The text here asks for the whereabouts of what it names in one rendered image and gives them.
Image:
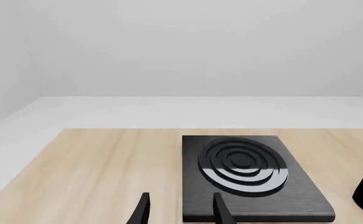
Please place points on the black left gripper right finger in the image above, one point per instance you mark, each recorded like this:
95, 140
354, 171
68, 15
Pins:
223, 213

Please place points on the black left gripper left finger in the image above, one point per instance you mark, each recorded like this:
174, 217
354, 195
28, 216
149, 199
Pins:
141, 213

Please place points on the flat black stove plate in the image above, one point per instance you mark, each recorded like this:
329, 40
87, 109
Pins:
246, 177

